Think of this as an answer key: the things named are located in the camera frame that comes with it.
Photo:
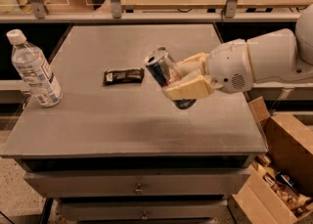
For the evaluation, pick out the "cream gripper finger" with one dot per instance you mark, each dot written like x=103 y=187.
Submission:
x=198 y=87
x=196 y=62

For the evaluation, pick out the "clear plastic water bottle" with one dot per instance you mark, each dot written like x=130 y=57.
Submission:
x=33 y=68

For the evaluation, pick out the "black snack wrapper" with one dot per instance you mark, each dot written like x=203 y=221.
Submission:
x=120 y=76

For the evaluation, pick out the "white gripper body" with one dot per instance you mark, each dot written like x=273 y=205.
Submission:
x=229 y=66

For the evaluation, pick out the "snack packets in box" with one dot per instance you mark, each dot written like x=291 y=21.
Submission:
x=296 y=202

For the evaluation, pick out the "cardboard box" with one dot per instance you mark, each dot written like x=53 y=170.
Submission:
x=290 y=144

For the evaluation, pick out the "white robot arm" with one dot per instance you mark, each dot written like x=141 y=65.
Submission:
x=284 y=56

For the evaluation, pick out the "red bull can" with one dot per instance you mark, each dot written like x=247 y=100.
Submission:
x=162 y=67

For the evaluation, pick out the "grey drawer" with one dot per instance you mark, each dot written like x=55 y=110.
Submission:
x=136 y=182
x=108 y=211

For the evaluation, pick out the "blue pepsi can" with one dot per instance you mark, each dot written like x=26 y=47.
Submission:
x=285 y=179

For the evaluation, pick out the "upper grey drawer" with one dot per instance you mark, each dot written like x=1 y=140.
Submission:
x=136 y=182

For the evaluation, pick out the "lower grey drawer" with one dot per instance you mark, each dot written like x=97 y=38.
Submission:
x=108 y=211

